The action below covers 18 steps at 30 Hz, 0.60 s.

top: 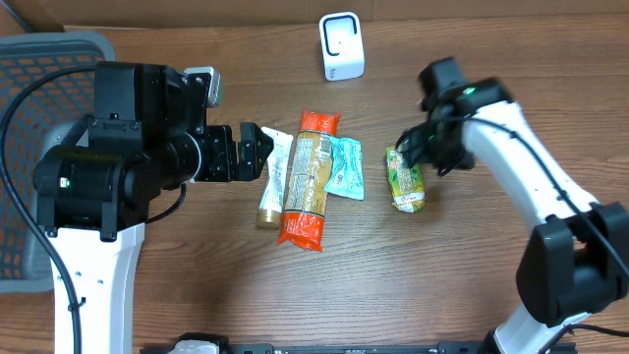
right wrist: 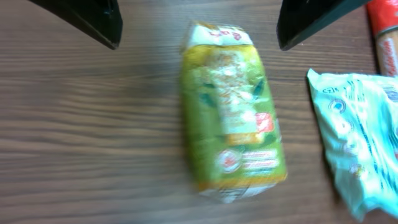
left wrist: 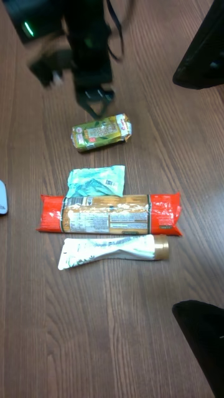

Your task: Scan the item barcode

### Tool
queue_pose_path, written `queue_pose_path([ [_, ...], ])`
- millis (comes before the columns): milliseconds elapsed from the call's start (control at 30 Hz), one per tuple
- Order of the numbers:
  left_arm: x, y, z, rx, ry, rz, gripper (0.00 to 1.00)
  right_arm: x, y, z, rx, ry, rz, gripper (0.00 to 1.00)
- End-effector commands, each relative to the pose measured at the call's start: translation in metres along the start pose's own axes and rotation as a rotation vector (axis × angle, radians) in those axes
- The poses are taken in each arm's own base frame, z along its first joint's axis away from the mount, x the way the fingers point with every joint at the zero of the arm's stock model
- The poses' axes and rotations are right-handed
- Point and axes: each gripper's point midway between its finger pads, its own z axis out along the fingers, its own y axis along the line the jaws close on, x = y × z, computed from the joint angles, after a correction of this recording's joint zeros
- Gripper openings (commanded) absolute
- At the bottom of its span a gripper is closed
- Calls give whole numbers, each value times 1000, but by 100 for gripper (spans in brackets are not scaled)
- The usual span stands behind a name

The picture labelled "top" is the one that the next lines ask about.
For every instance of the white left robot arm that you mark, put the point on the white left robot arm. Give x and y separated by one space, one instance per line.
147 134

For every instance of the white printed packet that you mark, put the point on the white printed packet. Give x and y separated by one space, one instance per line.
270 209

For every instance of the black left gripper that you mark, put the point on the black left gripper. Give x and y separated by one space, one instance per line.
236 152

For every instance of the orange spaghetti packet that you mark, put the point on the orange spaghetti packet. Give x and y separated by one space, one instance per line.
304 210

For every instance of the green snack packet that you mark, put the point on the green snack packet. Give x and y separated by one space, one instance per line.
406 183

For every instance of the grey plastic shopping basket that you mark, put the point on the grey plastic shopping basket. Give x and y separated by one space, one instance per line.
42 121

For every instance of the teal snack packet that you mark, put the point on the teal snack packet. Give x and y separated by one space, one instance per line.
347 178

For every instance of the white barcode scanner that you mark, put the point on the white barcode scanner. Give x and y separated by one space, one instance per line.
342 48

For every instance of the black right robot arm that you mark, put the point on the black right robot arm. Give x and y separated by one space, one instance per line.
576 260

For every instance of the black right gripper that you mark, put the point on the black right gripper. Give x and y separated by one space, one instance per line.
426 146

